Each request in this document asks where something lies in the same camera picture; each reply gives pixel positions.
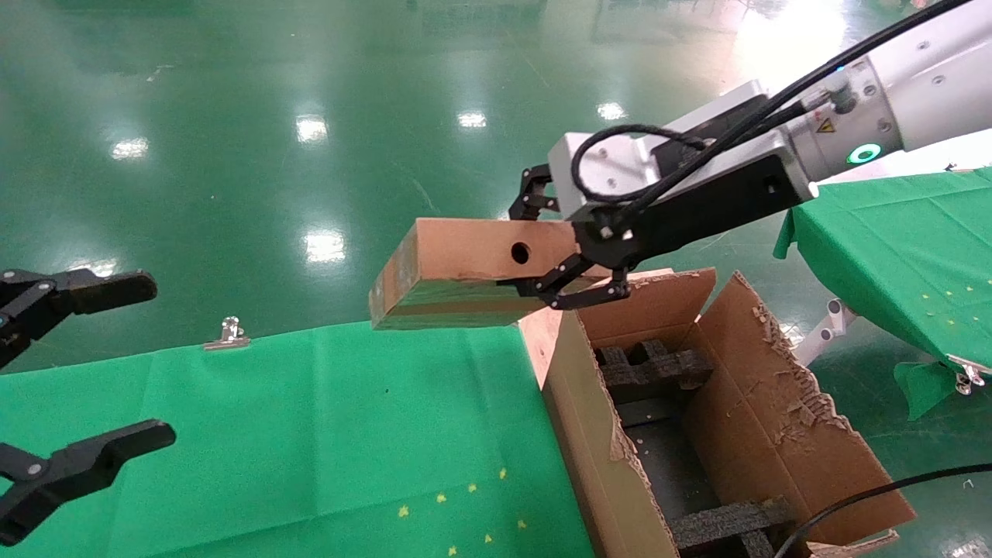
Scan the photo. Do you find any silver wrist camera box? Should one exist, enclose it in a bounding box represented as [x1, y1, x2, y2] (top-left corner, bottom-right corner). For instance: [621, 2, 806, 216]
[548, 132, 660, 222]

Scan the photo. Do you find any large open cardboard carton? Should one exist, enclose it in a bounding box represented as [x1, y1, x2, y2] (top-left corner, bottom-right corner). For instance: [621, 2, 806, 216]
[519, 267, 917, 558]

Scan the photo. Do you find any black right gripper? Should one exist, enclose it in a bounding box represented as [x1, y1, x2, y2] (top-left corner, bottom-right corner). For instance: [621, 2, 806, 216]
[496, 153, 816, 311]

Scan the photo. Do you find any large green tablecloth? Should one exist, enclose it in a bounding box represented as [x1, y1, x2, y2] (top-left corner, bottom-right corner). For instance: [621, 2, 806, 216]
[0, 319, 594, 558]

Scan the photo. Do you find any thin black loose cable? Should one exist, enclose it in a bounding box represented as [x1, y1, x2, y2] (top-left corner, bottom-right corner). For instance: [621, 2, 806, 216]
[771, 463, 992, 558]

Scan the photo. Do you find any green tablecloth with hanging corner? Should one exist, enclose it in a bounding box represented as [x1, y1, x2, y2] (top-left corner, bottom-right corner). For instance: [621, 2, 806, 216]
[773, 167, 992, 423]

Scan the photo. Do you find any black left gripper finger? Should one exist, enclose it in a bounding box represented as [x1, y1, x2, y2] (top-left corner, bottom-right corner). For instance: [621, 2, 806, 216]
[0, 270, 159, 369]
[0, 421, 177, 547]

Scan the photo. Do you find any black foam insert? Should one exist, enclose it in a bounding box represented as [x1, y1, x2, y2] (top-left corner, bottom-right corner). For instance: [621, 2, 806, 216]
[595, 339, 714, 404]
[668, 496, 799, 558]

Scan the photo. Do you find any black camera cable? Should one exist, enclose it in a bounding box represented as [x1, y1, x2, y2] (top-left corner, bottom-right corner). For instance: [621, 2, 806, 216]
[571, 0, 970, 226]

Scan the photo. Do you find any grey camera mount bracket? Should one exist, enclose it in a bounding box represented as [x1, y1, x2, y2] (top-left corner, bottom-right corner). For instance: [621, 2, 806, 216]
[643, 81, 795, 175]

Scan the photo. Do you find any white table leg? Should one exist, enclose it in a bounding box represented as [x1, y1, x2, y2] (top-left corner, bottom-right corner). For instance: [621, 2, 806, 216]
[792, 298, 857, 367]

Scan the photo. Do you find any small brown cardboard box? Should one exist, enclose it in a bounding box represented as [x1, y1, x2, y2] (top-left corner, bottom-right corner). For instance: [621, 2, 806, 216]
[369, 218, 613, 331]

